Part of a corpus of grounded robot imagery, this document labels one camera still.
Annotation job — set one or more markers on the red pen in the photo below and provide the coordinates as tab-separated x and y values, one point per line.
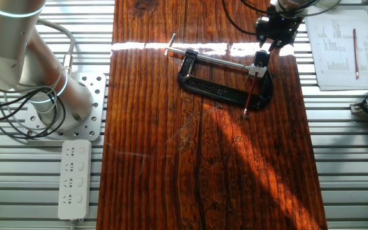
356	54

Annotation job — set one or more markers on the brown wooden board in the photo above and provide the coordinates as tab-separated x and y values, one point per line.
171	159

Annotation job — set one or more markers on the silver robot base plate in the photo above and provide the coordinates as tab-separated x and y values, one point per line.
97	96

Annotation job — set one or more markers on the white power strip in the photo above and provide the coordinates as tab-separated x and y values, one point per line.
74	179

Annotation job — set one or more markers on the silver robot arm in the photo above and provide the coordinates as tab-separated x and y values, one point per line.
8	57

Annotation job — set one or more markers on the printed white paper sheets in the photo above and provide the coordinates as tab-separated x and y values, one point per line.
337	60

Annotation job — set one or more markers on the black C-clamp with steel screw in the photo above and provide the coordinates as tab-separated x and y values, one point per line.
203	86

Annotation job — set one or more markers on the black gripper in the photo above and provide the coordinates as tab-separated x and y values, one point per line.
278	27

